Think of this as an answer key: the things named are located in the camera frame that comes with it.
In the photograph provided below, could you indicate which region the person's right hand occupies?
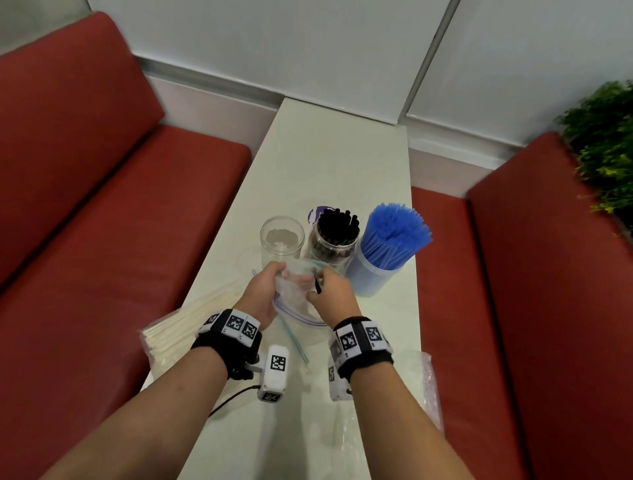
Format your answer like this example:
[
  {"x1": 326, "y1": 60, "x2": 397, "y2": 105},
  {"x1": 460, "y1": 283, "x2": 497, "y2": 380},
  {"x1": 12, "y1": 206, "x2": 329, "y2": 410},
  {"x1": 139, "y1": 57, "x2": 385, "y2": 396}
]
[{"x1": 305, "y1": 266, "x2": 363, "y2": 327}]

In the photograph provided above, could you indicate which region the black wristband with markers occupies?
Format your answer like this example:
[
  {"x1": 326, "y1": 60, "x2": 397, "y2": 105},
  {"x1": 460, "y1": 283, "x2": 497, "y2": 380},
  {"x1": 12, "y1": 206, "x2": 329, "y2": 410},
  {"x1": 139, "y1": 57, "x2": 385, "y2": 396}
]
[
  {"x1": 191, "y1": 309, "x2": 262, "y2": 380},
  {"x1": 328, "y1": 316, "x2": 395, "y2": 384}
]

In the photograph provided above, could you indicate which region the black right wristband with markers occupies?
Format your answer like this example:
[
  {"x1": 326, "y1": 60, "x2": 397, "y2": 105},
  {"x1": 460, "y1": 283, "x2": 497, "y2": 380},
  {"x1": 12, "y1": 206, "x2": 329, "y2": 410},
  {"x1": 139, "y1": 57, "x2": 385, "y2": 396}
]
[{"x1": 328, "y1": 316, "x2": 395, "y2": 384}]

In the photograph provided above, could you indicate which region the black left wristband with markers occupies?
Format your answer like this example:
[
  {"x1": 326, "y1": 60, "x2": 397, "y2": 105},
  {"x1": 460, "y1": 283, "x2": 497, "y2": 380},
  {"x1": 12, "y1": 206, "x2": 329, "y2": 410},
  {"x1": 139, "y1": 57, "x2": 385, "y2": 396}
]
[{"x1": 191, "y1": 309, "x2": 262, "y2": 380}]

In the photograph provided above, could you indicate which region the person's left hand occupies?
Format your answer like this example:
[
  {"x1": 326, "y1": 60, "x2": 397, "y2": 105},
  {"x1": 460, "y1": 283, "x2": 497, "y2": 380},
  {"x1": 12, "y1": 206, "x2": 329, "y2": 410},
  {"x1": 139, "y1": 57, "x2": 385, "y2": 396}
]
[{"x1": 233, "y1": 260, "x2": 287, "y2": 331}]

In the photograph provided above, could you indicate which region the clear plastic bag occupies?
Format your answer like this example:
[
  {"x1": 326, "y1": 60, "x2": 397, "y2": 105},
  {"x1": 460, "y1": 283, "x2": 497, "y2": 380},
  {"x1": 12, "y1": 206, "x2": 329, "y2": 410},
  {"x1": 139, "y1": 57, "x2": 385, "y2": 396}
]
[{"x1": 331, "y1": 348, "x2": 444, "y2": 480}]

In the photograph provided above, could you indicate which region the red sofa beside plant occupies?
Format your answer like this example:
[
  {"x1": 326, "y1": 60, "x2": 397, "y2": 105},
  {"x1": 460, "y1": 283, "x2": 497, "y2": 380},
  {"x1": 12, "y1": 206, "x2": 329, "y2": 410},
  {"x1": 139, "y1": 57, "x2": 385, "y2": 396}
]
[{"x1": 411, "y1": 131, "x2": 633, "y2": 480}]

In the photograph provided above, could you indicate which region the clear glass jar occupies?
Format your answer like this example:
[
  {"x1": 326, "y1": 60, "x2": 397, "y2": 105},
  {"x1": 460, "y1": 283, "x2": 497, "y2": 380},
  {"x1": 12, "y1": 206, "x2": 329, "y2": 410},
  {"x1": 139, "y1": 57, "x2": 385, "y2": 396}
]
[
  {"x1": 260, "y1": 215, "x2": 306, "y2": 270},
  {"x1": 303, "y1": 206, "x2": 362, "y2": 274}
]

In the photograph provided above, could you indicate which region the frosted plastic jar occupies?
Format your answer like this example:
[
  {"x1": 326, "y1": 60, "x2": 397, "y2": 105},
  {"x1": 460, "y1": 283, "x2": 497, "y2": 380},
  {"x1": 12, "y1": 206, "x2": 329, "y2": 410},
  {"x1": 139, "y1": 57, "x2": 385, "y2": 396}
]
[{"x1": 344, "y1": 247, "x2": 407, "y2": 299}]

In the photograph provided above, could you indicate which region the small bunch of blue straws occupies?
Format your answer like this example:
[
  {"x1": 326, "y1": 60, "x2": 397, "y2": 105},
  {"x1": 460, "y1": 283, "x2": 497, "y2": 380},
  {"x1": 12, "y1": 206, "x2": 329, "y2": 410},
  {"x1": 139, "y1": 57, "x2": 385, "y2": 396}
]
[{"x1": 359, "y1": 201, "x2": 434, "y2": 270}]

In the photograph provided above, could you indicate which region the green plant hedge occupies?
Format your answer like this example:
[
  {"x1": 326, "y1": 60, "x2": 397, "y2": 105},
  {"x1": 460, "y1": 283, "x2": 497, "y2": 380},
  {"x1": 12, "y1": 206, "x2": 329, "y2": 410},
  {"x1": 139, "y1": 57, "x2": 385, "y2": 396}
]
[{"x1": 556, "y1": 78, "x2": 633, "y2": 233}]

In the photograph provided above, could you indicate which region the person's left forearm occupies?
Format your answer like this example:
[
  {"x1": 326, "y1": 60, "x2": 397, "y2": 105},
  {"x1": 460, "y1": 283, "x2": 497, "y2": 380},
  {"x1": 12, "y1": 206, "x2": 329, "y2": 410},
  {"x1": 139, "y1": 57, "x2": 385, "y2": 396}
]
[{"x1": 42, "y1": 345, "x2": 228, "y2": 480}]

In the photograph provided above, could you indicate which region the black left camera cable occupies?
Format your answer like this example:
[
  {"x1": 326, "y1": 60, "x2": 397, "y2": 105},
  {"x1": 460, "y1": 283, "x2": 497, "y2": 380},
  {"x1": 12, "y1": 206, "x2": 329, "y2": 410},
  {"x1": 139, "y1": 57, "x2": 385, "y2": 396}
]
[{"x1": 208, "y1": 385, "x2": 260, "y2": 417}]

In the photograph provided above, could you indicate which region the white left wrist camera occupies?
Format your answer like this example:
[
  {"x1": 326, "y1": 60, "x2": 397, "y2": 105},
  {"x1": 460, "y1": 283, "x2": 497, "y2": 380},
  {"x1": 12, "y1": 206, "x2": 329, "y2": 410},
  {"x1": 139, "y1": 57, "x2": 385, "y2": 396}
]
[{"x1": 245, "y1": 344, "x2": 290, "y2": 404}]

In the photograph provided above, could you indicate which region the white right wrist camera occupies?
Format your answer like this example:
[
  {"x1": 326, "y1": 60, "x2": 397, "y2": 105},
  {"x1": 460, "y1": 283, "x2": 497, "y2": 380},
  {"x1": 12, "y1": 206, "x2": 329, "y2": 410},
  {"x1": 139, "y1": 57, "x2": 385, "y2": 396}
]
[{"x1": 327, "y1": 363, "x2": 355, "y2": 402}]

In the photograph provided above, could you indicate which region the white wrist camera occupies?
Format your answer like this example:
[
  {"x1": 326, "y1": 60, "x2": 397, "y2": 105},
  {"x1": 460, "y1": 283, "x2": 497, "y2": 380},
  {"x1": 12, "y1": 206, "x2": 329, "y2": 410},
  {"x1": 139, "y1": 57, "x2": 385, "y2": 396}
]
[
  {"x1": 327, "y1": 363, "x2": 355, "y2": 402},
  {"x1": 245, "y1": 344, "x2": 290, "y2": 404}
]

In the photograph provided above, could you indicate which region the clear bag with white strips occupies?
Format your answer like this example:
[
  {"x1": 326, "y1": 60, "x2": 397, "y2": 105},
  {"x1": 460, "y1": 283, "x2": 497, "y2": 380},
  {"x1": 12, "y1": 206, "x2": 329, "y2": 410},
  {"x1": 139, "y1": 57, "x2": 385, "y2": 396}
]
[{"x1": 273, "y1": 259, "x2": 347, "y2": 328}]

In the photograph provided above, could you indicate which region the person's right forearm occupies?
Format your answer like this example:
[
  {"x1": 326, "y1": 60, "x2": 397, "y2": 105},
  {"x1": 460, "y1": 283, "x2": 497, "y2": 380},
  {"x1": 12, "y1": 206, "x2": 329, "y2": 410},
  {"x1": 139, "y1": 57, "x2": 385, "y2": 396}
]
[{"x1": 351, "y1": 363, "x2": 475, "y2": 480}]

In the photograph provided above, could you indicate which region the small bunch of black straws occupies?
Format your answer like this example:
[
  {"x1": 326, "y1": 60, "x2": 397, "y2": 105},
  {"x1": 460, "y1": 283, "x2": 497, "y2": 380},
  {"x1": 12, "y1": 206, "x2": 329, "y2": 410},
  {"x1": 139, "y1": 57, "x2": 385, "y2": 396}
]
[{"x1": 316, "y1": 208, "x2": 361, "y2": 247}]

